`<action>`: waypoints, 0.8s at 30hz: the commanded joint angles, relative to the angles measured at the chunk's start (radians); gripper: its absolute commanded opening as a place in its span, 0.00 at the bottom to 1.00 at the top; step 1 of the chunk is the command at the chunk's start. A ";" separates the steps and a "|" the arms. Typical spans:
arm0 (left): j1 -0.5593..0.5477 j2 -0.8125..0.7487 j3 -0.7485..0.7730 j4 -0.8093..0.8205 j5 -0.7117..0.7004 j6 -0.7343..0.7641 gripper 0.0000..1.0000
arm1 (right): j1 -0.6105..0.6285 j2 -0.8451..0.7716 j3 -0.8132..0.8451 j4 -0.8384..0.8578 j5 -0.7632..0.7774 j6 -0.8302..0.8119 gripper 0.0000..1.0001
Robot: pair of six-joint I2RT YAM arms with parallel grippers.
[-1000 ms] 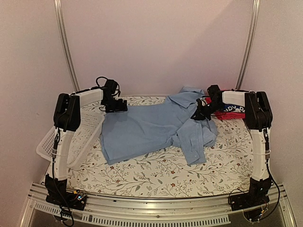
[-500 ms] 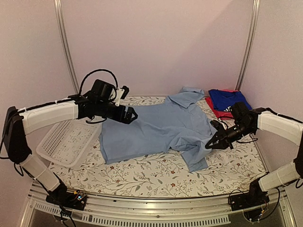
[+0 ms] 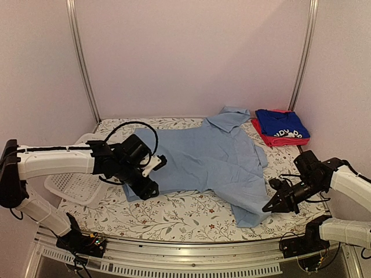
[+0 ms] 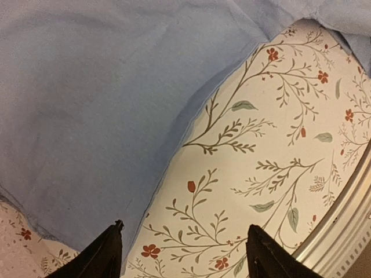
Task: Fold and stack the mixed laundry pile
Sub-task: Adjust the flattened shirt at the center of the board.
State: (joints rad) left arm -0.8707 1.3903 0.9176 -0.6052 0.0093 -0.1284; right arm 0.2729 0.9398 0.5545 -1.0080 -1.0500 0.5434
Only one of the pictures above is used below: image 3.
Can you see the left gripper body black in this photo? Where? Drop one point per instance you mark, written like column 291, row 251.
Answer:
column 126, row 175

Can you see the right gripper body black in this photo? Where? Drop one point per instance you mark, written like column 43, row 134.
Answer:
column 302, row 192

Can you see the blue printed t-shirt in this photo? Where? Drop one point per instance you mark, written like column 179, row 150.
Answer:
column 281, row 124

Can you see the light blue shirt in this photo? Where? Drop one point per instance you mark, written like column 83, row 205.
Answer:
column 218, row 156

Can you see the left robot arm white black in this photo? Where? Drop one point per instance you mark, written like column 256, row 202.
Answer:
column 21, row 163

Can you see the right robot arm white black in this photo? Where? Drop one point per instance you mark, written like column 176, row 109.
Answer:
column 349, row 221

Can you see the white plastic laundry basket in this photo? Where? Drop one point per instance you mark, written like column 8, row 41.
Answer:
column 74, row 187

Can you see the folded pink garment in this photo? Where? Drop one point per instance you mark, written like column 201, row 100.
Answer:
column 278, row 141

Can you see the floral table mat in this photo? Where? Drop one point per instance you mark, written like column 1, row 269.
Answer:
column 188, row 216

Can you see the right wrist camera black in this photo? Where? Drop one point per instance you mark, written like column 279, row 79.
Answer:
column 306, row 163

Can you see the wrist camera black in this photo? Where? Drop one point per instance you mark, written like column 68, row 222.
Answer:
column 134, row 149
column 306, row 163

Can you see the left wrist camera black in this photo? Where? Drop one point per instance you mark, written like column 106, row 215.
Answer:
column 134, row 149

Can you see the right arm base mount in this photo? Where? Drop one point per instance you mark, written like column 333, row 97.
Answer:
column 302, row 245

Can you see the aluminium front rail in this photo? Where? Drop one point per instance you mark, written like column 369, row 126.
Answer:
column 125, row 257

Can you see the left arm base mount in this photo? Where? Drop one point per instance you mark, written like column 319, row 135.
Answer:
column 76, row 242

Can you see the right aluminium corner post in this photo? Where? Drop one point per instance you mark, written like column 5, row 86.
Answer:
column 305, row 53

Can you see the aluminium corner post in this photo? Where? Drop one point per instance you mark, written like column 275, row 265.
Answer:
column 77, row 42
column 305, row 53

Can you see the left aluminium corner post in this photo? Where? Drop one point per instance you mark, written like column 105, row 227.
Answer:
column 77, row 42

